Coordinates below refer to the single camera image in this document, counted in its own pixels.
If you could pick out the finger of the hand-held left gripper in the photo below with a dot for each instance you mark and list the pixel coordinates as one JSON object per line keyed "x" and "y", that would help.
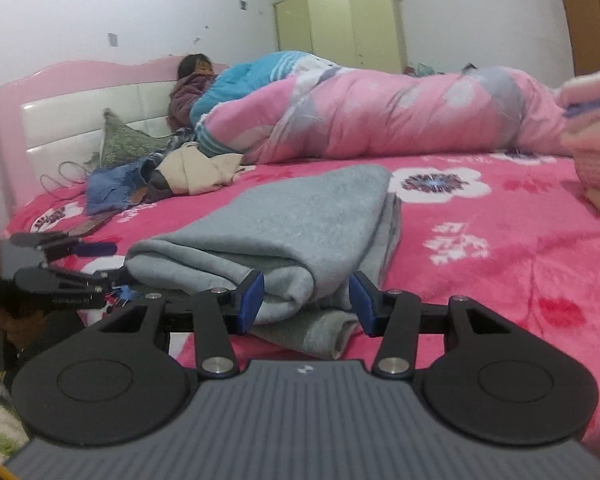
{"x": 70, "y": 279}
{"x": 97, "y": 249}

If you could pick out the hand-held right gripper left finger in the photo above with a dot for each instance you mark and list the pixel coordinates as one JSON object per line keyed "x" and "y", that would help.
{"x": 252, "y": 301}

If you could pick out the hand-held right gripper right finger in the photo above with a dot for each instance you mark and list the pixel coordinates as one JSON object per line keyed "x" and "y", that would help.
{"x": 362, "y": 306}

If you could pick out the grey sweatshirt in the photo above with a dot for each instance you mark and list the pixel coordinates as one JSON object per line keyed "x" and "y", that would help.
{"x": 290, "y": 220}

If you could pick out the stack of folded clothes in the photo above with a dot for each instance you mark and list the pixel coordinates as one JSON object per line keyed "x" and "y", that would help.
{"x": 595, "y": 125}

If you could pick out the blue jeans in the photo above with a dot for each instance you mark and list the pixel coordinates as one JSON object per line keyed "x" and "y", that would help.
{"x": 115, "y": 185}

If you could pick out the dark grey garment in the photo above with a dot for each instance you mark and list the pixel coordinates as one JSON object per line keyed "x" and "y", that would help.
{"x": 159, "y": 185}

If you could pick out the green patterned pillow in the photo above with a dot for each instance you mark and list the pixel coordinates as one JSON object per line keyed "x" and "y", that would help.
{"x": 125, "y": 140}

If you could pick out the beige garment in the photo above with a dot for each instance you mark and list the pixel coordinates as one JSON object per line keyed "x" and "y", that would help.
{"x": 200, "y": 170}

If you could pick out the pink flower print blanket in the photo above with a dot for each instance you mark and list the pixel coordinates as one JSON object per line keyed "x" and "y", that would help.
{"x": 480, "y": 240}

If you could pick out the grey plaid garment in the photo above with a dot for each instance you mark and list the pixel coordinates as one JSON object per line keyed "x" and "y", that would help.
{"x": 182, "y": 140}

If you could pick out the pink white headboard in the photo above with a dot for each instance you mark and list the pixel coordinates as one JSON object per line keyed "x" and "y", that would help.
{"x": 70, "y": 110}

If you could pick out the pink floral quilt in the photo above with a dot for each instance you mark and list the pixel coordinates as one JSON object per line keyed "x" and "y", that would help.
{"x": 380, "y": 110}

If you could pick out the teal striped quilt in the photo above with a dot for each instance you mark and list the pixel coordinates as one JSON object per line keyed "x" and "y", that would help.
{"x": 245, "y": 75}

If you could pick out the green bag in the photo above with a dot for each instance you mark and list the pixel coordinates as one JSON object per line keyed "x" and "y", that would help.
{"x": 421, "y": 69}

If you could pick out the pale yellow wardrobe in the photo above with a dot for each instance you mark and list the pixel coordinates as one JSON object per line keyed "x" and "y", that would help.
{"x": 340, "y": 25}

